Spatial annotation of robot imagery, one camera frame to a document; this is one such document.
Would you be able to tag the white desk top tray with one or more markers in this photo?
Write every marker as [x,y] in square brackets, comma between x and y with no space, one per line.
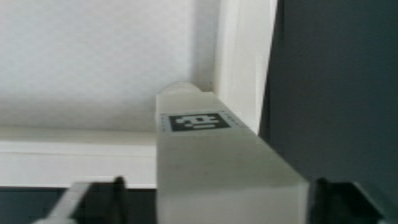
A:
[93,54]

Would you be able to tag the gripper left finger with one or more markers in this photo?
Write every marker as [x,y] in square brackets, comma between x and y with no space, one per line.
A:
[91,204]

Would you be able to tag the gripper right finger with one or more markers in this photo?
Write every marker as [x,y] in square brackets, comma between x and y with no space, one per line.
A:
[347,204]

